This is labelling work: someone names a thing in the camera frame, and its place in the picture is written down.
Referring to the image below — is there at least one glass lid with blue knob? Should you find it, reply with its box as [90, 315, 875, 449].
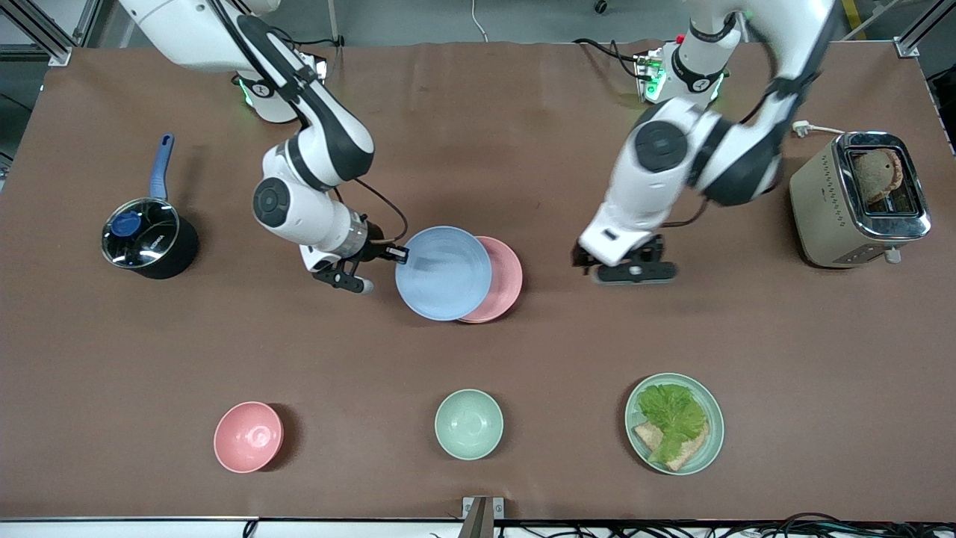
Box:
[102, 197, 182, 269]

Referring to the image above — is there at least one green lettuce leaf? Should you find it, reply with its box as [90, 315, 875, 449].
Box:
[636, 383, 709, 464]

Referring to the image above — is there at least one black left base cable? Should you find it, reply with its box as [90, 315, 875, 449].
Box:
[574, 37, 645, 81]

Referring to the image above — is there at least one beige chrome toaster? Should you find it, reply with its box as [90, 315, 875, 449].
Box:
[789, 132, 933, 269]

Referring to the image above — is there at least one black floor cable bundle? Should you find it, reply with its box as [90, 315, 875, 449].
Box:
[515, 511, 956, 538]

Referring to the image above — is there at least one green bowl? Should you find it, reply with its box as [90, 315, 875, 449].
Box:
[435, 389, 504, 461]

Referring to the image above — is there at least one brown bread slice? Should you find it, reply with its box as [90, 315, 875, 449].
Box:
[633, 420, 711, 472]

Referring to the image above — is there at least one pink plate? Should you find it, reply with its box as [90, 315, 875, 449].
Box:
[457, 236, 524, 325]

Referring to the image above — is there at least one white toaster plug cable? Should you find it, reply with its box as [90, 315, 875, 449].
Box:
[792, 120, 846, 140]

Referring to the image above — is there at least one blue plate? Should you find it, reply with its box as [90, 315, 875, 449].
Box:
[394, 226, 493, 323]

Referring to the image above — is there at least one black saucepan with blue handle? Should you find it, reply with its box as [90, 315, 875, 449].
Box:
[101, 133, 200, 280]

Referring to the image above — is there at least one aluminium frame profile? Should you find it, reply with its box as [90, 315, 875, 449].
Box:
[893, 0, 956, 59]
[0, 0, 102, 67]

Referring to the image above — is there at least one green plate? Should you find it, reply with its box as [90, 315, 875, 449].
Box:
[625, 373, 725, 476]

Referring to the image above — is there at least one brown toast slice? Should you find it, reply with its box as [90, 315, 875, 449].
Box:
[851, 148, 904, 207]

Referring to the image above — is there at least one black base cable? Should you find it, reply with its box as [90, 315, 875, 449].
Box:
[574, 37, 645, 81]
[288, 30, 346, 50]

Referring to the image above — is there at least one black right base cable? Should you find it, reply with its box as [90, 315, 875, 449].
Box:
[288, 30, 346, 50]

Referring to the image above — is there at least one pink bowl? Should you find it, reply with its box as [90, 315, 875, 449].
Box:
[214, 401, 285, 474]

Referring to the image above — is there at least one grey metal table bracket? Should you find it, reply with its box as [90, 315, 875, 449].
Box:
[462, 496, 506, 538]

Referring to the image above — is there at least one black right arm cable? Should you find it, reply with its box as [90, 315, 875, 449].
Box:
[353, 176, 410, 244]

